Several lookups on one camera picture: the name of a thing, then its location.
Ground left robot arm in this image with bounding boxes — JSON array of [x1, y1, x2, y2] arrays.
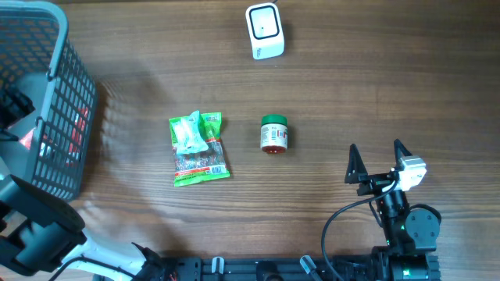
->
[[1, 164, 166, 280]]

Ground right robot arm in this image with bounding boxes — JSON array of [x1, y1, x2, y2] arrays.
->
[[337, 140, 441, 280]]

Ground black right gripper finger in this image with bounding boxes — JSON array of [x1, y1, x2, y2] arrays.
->
[[394, 139, 413, 166], [345, 144, 368, 184]]

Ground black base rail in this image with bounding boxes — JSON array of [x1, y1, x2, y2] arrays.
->
[[141, 253, 441, 281]]

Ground green lid jar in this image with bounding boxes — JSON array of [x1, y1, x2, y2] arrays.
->
[[260, 114, 288, 154]]

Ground white barcode scanner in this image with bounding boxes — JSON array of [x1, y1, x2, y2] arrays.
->
[[245, 2, 285, 60]]

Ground red stick packet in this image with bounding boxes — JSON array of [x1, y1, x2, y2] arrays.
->
[[18, 107, 89, 167]]

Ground grey plastic mesh basket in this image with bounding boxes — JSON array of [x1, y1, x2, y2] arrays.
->
[[1, 1, 98, 201]]

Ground teal translucent packet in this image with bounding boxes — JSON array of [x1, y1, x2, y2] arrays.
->
[[170, 111, 209, 155]]

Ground green snack bag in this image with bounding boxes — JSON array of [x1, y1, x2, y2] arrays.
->
[[169, 112, 230, 187]]

